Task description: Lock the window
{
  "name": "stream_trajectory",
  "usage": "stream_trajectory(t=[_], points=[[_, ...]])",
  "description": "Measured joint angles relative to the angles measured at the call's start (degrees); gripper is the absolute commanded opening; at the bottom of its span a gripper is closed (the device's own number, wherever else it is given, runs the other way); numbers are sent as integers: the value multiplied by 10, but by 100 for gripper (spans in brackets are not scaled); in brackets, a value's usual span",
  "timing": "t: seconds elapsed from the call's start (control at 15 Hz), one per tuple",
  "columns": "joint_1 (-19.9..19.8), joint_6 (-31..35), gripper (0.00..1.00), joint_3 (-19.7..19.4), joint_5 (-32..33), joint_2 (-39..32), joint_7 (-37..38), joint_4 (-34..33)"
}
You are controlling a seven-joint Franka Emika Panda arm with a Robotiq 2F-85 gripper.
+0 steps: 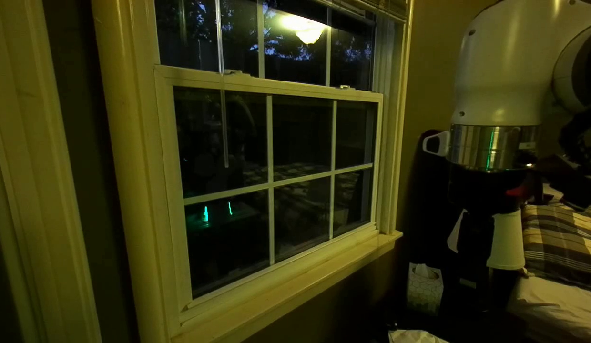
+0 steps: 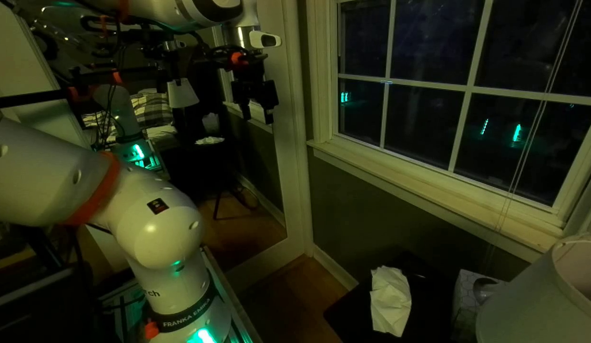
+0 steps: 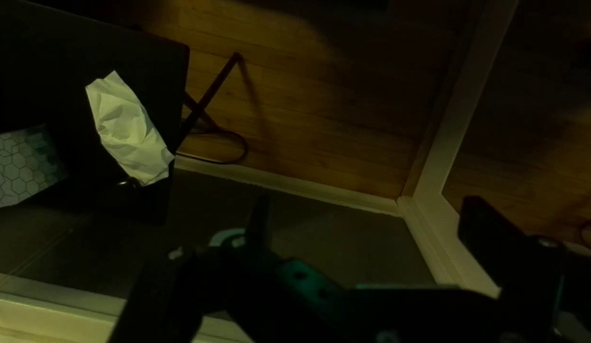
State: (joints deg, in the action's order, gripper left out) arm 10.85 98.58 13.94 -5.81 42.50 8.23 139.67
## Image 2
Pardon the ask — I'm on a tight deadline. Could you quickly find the white table lamp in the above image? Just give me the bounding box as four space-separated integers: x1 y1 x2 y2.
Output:
476 230 591 343

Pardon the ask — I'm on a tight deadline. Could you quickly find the dark nightstand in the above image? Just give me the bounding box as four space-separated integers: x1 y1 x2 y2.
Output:
323 250 468 343

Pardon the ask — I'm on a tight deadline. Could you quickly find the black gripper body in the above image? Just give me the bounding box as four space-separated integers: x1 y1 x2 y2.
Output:
230 59 268 103

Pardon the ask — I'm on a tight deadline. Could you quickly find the white framed grid window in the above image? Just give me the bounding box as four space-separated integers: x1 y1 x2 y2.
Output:
306 0 591 257

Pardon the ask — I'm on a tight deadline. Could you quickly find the white door frame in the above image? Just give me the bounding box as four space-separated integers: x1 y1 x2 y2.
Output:
226 0 319 293

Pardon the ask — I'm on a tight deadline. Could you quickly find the black tripod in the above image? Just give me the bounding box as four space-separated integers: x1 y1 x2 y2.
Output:
209 120 254 221

